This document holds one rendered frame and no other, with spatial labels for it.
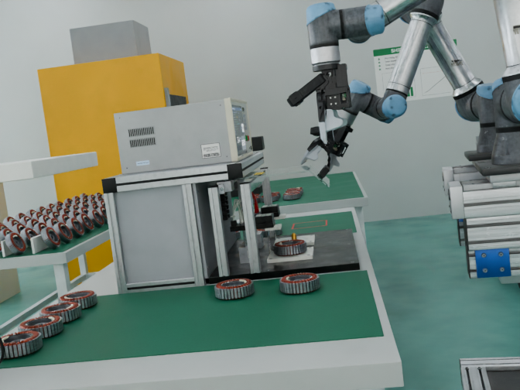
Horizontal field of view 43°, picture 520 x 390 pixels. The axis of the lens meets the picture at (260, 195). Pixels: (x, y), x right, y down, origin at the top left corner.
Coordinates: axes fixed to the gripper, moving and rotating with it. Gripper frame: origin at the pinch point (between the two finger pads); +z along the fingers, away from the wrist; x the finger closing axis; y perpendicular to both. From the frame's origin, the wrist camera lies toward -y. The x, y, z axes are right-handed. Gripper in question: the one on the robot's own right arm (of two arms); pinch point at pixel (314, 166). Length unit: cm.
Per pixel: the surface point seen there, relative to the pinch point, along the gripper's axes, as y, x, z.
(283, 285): 56, -44, 16
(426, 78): -326, 409, -15
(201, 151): 0.7, -49.3, 3.5
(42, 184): -523, 122, 287
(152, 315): 45, -73, 36
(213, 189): 18, -51, 8
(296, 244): 28.3, -18.3, 17.9
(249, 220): 27, -41, 12
